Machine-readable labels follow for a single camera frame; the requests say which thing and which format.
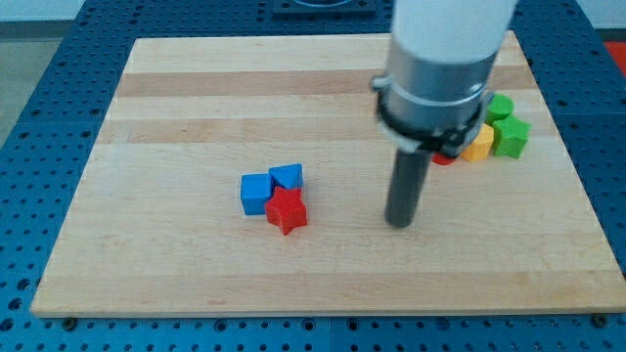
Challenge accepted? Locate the green circle block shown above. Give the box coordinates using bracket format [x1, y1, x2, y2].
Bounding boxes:
[485, 94, 514, 125]

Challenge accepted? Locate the blue cube block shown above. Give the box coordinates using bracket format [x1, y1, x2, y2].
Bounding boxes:
[240, 173, 273, 215]

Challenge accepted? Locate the light wooden board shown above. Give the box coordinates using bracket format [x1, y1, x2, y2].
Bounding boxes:
[31, 34, 625, 318]

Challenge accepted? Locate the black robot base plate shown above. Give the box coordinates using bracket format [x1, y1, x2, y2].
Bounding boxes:
[268, 0, 377, 18]

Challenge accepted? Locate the blue triangle block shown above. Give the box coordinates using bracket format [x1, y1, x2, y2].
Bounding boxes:
[268, 163, 303, 190]

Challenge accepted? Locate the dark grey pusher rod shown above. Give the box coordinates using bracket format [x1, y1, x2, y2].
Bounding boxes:
[384, 150, 431, 228]

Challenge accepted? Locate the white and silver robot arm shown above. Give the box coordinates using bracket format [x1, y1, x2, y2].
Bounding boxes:
[372, 0, 516, 156]

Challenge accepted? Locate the red circle block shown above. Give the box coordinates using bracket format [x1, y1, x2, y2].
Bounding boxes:
[431, 154, 457, 165]

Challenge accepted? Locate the green star block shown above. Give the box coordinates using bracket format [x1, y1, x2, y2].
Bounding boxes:
[492, 114, 532, 158]

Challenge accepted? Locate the yellow hexagon block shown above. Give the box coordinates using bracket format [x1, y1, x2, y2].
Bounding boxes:
[461, 123, 494, 162]

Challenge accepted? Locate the red star block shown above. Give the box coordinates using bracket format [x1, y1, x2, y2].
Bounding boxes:
[265, 186, 308, 236]

